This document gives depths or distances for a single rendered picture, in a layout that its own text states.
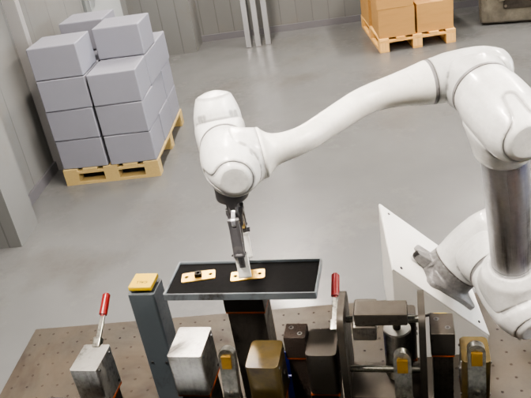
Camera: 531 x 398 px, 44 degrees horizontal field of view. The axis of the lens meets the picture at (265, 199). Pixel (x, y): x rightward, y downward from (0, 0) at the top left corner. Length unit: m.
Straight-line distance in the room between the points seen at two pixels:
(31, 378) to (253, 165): 1.29
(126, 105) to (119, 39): 0.53
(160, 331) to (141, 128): 3.30
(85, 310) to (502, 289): 2.52
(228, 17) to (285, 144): 7.30
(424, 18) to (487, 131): 5.87
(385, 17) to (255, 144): 5.89
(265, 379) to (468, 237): 0.75
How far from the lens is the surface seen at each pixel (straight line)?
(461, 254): 1.90
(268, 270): 1.60
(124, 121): 4.90
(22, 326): 3.81
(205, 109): 1.36
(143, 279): 1.68
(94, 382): 1.64
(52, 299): 3.93
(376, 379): 1.57
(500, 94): 1.35
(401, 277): 1.82
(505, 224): 1.58
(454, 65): 1.46
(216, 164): 1.20
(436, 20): 7.22
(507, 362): 2.01
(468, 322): 1.95
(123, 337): 2.28
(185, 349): 1.50
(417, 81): 1.45
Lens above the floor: 2.06
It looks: 28 degrees down
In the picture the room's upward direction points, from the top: 9 degrees counter-clockwise
